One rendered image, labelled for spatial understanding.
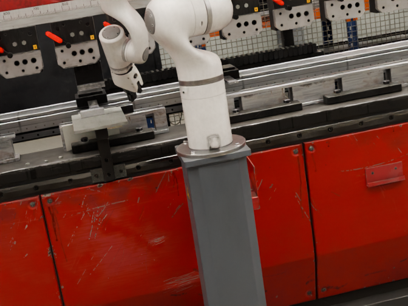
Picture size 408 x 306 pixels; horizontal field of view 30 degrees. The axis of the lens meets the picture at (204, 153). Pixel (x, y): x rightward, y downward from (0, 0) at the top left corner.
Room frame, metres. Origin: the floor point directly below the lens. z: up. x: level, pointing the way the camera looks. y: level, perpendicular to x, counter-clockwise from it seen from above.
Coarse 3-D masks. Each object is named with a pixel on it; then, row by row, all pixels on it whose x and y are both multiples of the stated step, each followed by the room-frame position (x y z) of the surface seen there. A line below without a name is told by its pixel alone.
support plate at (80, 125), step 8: (112, 112) 2.64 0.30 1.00; (120, 112) 2.62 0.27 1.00; (72, 120) 2.61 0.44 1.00; (80, 120) 2.59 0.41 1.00; (88, 120) 2.57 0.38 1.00; (96, 120) 2.56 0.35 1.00; (104, 120) 2.53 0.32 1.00; (112, 120) 2.52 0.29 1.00; (120, 120) 2.50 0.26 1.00; (80, 128) 2.47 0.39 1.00; (88, 128) 2.45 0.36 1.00; (96, 128) 2.45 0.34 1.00; (104, 128) 2.46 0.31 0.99
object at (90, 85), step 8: (88, 64) 2.72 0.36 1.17; (96, 64) 2.73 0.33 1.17; (80, 72) 2.72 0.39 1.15; (88, 72) 2.72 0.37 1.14; (96, 72) 2.73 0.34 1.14; (80, 80) 2.72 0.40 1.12; (88, 80) 2.72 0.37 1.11; (96, 80) 2.73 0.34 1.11; (80, 88) 2.73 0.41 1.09; (88, 88) 2.73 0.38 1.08
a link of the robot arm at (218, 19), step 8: (208, 0) 1.96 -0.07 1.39; (216, 0) 1.96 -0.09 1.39; (224, 0) 1.97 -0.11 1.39; (208, 8) 1.95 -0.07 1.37; (216, 8) 1.96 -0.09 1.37; (224, 8) 1.97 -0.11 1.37; (232, 8) 1.99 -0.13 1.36; (208, 16) 1.95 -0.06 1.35; (216, 16) 1.96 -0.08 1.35; (224, 16) 1.97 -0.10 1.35; (232, 16) 2.00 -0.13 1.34; (208, 24) 1.95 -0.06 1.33; (216, 24) 1.96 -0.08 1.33; (224, 24) 1.98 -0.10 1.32; (208, 32) 1.98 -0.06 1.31
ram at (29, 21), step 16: (0, 0) 2.65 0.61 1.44; (16, 0) 2.66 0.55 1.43; (32, 0) 2.67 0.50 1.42; (48, 0) 2.68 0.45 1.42; (64, 0) 2.69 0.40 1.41; (144, 0) 2.73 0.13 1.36; (32, 16) 2.67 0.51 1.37; (48, 16) 2.68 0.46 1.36; (64, 16) 2.69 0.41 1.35; (80, 16) 2.69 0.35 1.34
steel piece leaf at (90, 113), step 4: (80, 112) 2.62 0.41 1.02; (84, 112) 2.63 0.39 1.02; (88, 112) 2.63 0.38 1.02; (92, 112) 2.63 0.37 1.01; (96, 112) 2.63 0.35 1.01; (100, 112) 2.63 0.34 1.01; (104, 112) 2.64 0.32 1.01; (84, 116) 2.63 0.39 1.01; (88, 116) 2.63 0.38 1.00; (92, 116) 2.63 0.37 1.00
